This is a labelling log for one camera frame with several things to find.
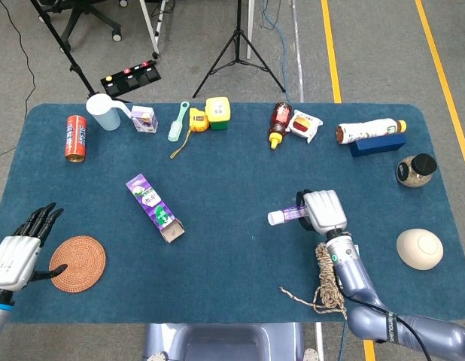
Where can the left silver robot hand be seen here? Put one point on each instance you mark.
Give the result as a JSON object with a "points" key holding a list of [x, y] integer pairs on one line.
{"points": [[10, 259]]}

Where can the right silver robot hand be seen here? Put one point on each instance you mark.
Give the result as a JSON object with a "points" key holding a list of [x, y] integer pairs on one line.
{"points": [[324, 210]]}

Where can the purple white tube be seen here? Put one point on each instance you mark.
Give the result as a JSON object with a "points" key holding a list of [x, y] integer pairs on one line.
{"points": [[283, 215]]}

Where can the purple and green carton box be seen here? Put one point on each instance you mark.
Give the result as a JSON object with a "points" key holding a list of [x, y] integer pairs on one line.
{"points": [[151, 205]]}

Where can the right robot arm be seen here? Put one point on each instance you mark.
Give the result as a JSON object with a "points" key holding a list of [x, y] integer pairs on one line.
{"points": [[353, 274]]}

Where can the blue rectangular block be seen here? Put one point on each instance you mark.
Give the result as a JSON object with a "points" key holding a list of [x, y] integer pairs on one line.
{"points": [[379, 146]]}

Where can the woven brown coaster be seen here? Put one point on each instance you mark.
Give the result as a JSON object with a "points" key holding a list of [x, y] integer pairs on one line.
{"points": [[80, 263]]}

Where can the packaged snack white wrapper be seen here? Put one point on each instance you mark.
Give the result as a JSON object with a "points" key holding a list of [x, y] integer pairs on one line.
{"points": [[304, 126]]}

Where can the tea bottle yellow cap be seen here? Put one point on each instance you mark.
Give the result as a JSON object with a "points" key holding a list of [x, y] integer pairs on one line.
{"points": [[368, 130]]}

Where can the blue table mat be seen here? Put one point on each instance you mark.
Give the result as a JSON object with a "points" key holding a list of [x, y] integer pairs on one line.
{"points": [[232, 180]]}

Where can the glass jar black lid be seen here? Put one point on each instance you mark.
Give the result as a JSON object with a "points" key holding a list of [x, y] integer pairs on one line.
{"points": [[415, 171]]}

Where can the brown bottle yellow cap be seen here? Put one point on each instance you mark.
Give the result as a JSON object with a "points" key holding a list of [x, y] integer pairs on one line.
{"points": [[279, 122]]}

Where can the beige bowl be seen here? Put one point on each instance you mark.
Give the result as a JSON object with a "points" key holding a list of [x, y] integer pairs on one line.
{"points": [[420, 248]]}

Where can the orange soda can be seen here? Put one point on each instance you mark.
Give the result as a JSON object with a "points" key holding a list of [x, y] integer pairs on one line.
{"points": [[75, 137]]}

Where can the green yellow mini bin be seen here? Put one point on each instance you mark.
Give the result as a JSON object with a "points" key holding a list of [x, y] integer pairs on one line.
{"points": [[218, 113]]}

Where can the yellow tape measure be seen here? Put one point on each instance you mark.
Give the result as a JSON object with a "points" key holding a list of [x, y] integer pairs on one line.
{"points": [[198, 120]]}

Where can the robot torso base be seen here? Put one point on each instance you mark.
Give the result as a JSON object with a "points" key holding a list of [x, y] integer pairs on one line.
{"points": [[225, 342]]}

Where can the green scrub brush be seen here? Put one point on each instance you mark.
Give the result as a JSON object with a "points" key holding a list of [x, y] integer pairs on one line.
{"points": [[176, 128]]}

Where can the pale blue plastic pitcher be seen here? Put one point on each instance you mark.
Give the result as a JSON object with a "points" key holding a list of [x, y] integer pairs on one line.
{"points": [[104, 114]]}

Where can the small purple drink carton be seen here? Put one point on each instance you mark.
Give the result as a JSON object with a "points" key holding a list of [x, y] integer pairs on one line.
{"points": [[144, 120]]}

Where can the black tripod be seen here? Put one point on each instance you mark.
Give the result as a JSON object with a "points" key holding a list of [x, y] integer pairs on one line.
{"points": [[238, 37]]}

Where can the white pole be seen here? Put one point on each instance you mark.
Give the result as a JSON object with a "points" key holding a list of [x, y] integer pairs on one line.
{"points": [[250, 30]]}

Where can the black light stand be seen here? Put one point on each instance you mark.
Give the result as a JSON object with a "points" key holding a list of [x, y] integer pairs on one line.
{"points": [[68, 56]]}

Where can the black foot pedal board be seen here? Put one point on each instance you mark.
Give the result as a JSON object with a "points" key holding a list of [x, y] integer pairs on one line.
{"points": [[131, 79]]}

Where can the black office chair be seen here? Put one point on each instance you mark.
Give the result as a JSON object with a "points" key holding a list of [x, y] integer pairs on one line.
{"points": [[82, 15]]}

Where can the white frame leg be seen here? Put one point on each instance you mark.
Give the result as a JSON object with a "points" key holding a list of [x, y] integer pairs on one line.
{"points": [[151, 30]]}

